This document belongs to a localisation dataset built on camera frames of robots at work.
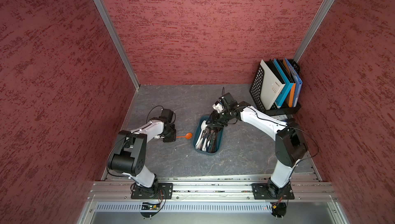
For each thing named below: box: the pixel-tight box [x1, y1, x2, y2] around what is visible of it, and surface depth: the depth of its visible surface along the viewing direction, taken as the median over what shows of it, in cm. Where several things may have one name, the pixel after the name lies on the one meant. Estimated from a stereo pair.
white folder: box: [259, 59, 286, 110], surface depth 90 cm
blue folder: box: [284, 57, 303, 108], surface depth 88 cm
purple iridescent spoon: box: [210, 127, 219, 154], surface depth 94 cm
